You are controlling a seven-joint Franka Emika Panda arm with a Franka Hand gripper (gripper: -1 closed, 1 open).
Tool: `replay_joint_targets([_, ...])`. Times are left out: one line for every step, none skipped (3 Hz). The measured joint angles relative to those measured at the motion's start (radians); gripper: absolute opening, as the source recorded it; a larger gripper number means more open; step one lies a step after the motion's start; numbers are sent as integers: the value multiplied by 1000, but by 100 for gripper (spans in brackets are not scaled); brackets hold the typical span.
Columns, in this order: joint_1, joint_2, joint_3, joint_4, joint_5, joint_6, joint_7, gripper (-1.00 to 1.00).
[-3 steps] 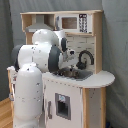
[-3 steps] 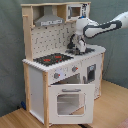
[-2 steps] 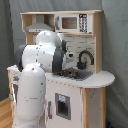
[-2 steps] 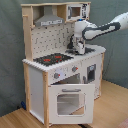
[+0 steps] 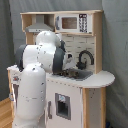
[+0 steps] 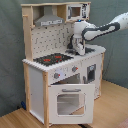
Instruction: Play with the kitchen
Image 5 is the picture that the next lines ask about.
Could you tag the grey toy sink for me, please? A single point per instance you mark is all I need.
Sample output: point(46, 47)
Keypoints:
point(75, 74)

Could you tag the black toy faucet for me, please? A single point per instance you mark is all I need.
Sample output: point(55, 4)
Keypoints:
point(82, 63)

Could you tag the toy microwave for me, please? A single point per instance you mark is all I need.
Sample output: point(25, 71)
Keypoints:
point(74, 23)

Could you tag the grey range hood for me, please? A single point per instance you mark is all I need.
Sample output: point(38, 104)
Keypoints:
point(39, 23)

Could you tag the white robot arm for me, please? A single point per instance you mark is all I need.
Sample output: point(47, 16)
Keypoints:
point(34, 62)

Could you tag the wooden toy kitchen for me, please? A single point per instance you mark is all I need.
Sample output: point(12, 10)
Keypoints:
point(87, 97)

